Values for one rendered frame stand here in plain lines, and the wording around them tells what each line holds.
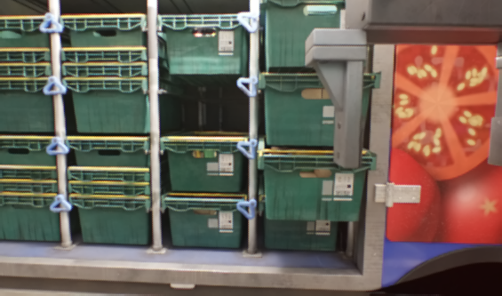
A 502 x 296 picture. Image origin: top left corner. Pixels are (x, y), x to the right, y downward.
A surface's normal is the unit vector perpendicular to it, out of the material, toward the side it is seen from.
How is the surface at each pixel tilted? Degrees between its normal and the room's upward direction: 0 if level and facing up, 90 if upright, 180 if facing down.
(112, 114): 98
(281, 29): 99
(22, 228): 91
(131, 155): 94
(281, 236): 91
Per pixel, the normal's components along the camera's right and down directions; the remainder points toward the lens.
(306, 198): -0.05, 0.25
